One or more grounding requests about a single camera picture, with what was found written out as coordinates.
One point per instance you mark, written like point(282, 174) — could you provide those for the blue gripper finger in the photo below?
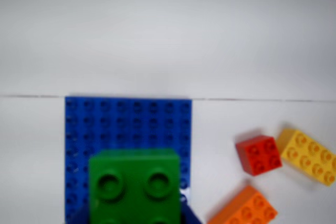
point(190, 216)
point(82, 217)

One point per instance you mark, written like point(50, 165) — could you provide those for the green 2x4 block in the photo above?
point(135, 187)

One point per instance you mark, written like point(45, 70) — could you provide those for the orange 2x4 block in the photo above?
point(246, 211)

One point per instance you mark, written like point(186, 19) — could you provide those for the red 2x2 block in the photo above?
point(258, 155)

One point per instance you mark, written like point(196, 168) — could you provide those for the yellow 2x4 block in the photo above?
point(312, 155)

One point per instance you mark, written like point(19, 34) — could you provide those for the blue 8x8 baseplate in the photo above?
point(126, 124)

